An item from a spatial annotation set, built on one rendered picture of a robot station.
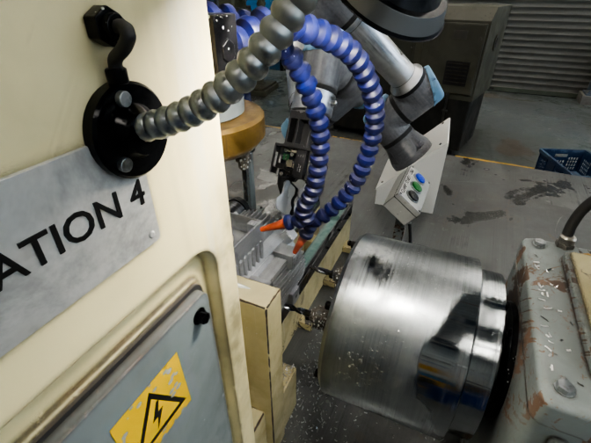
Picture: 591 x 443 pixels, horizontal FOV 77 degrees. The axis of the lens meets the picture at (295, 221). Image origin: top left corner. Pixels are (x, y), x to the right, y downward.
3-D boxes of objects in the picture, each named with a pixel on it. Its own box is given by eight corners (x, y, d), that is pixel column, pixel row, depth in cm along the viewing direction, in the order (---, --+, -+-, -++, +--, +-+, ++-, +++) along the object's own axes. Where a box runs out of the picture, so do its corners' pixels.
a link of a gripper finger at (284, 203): (264, 227, 67) (274, 177, 66) (277, 226, 72) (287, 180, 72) (280, 230, 66) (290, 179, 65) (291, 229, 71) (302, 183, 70)
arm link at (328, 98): (303, 98, 72) (343, 102, 69) (298, 120, 72) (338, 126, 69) (288, 83, 65) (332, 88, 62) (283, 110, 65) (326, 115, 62)
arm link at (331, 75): (361, 39, 67) (332, 17, 60) (347, 100, 68) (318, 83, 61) (327, 45, 72) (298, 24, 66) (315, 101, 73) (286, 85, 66)
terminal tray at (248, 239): (226, 300, 55) (221, 262, 51) (171, 279, 59) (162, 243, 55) (266, 256, 64) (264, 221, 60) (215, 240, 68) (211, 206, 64)
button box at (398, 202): (404, 226, 85) (421, 214, 81) (382, 205, 85) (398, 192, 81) (416, 194, 98) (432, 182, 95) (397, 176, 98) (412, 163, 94)
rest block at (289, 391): (282, 432, 65) (281, 392, 59) (249, 417, 68) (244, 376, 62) (296, 403, 70) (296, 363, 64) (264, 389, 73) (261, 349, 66)
